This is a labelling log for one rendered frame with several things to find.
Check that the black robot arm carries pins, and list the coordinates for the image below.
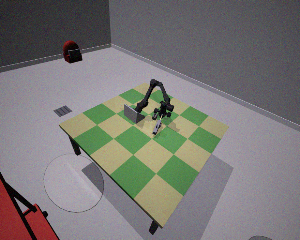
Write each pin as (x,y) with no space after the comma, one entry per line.
(164,105)

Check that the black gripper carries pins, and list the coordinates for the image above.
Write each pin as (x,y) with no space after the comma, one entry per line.
(162,111)

